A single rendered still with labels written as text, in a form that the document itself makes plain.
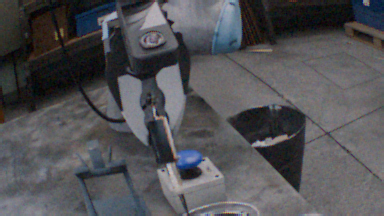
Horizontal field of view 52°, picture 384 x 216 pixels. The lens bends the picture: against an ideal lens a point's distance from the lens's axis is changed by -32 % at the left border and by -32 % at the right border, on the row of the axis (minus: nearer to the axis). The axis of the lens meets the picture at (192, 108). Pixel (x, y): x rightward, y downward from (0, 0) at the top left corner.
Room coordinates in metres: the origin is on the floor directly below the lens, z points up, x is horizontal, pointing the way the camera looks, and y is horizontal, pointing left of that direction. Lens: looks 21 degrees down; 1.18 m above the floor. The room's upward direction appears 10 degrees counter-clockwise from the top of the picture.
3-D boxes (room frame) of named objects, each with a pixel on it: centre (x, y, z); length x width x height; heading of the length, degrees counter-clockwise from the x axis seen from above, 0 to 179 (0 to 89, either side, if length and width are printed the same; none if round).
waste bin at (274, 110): (1.67, -0.23, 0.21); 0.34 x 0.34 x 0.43
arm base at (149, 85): (0.98, 0.09, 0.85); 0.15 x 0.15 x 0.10
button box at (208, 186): (0.64, 0.02, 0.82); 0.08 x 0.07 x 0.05; 13
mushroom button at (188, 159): (0.63, 0.02, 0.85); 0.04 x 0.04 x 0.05
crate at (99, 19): (4.07, 0.59, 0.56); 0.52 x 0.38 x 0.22; 100
